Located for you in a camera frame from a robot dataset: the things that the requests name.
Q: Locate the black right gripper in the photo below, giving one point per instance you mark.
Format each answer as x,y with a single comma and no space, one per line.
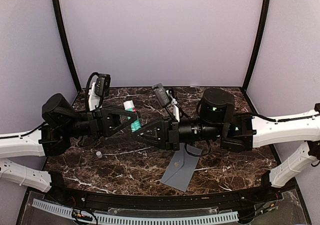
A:
172,143

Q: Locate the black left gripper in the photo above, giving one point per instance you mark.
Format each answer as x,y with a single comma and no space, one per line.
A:
97,123

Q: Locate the grey paper envelope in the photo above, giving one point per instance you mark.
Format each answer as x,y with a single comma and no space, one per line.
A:
180,170

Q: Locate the white glue stick cap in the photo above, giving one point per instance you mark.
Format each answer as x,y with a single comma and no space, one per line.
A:
99,154

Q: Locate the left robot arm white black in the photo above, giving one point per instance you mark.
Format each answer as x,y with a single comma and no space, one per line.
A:
52,138

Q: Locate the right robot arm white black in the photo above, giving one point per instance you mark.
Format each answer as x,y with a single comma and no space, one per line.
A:
217,120

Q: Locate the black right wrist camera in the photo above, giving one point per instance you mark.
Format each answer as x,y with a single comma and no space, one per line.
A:
161,95

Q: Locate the white slotted cable duct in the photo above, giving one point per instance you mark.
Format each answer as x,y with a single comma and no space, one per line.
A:
108,219

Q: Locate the black left frame post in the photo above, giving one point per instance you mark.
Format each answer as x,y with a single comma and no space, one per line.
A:
65,44

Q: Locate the black frame post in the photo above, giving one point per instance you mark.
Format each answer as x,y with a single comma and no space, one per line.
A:
256,46
65,44

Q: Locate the black right frame post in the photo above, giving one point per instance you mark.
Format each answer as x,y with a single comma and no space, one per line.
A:
256,46

